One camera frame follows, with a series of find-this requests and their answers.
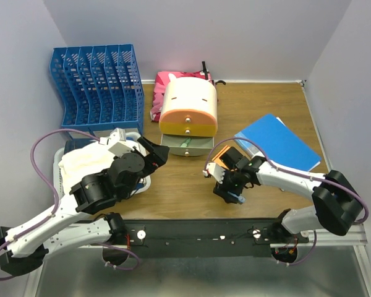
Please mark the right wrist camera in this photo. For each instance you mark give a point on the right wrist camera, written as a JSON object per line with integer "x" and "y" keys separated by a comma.
{"x": 214, "y": 170}

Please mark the orange paperback book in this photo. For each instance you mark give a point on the orange paperback book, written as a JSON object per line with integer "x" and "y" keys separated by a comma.
{"x": 218, "y": 156}

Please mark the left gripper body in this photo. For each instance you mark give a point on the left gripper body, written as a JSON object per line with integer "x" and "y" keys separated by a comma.
{"x": 149, "y": 168}

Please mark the grey bottom drawer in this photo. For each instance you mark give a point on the grey bottom drawer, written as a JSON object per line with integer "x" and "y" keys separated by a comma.
{"x": 198, "y": 145}

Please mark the white laundry basket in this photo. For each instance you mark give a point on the white laundry basket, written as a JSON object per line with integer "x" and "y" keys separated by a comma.
{"x": 132, "y": 135}

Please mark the yellow drawer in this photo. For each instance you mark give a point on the yellow drawer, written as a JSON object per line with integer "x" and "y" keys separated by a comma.
{"x": 188, "y": 129}

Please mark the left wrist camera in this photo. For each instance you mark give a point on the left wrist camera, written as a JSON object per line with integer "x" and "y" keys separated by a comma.
{"x": 117, "y": 142}

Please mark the blue document folder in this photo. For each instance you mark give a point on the blue document folder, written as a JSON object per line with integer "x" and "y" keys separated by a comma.
{"x": 278, "y": 142}

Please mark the blue correction tape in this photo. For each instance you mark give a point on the blue correction tape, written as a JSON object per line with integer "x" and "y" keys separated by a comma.
{"x": 238, "y": 199}

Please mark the white mini drawer cabinet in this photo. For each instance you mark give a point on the white mini drawer cabinet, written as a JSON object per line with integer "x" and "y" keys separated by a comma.
{"x": 190, "y": 93}

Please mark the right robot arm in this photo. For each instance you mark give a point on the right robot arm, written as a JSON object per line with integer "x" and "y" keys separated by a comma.
{"x": 336, "y": 205}

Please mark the white folded cloth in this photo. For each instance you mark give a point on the white folded cloth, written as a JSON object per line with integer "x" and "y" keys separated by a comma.
{"x": 104, "y": 141}

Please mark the blue plastic file organizer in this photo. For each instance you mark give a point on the blue plastic file organizer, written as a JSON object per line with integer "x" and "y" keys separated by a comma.
{"x": 100, "y": 87}

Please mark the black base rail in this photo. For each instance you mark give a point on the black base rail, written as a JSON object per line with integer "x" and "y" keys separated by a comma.
{"x": 202, "y": 237}

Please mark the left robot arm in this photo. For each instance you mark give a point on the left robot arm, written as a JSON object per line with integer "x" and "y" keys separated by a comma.
{"x": 94, "y": 178}

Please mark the pink camouflage cloth bag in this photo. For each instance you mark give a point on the pink camouflage cloth bag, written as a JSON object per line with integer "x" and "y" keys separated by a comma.
{"x": 161, "y": 82}

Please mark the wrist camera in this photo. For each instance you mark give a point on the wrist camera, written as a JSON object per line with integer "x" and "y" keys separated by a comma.
{"x": 117, "y": 142}
{"x": 214, "y": 170}

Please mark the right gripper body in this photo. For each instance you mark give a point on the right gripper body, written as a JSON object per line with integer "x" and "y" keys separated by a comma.
{"x": 232, "y": 182}

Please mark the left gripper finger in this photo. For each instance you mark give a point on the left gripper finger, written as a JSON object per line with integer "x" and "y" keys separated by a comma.
{"x": 146, "y": 144}
{"x": 160, "y": 155}

